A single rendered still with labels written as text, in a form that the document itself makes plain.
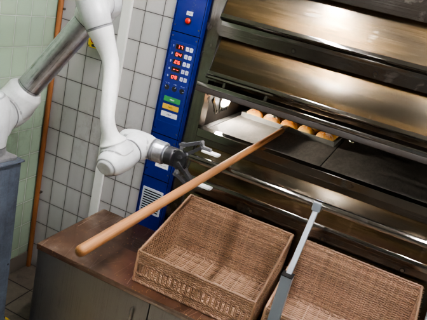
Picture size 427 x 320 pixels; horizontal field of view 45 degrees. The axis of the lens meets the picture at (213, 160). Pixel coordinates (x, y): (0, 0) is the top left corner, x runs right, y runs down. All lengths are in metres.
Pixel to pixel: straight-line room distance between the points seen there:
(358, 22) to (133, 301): 1.50
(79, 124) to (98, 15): 1.03
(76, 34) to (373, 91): 1.24
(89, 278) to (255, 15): 1.37
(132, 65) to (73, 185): 0.79
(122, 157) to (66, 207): 1.22
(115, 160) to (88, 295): 0.78
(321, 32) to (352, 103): 0.33
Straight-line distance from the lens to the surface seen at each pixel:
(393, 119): 2.24
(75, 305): 2.49
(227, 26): 2.39
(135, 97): 2.64
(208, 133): 2.48
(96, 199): 2.89
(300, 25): 2.28
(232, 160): 2.07
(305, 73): 2.30
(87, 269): 2.35
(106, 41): 1.97
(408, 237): 1.98
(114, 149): 1.88
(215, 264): 2.54
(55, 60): 2.20
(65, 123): 2.92
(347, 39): 2.24
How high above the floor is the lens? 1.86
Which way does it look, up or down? 19 degrees down
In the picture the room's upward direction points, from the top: 14 degrees clockwise
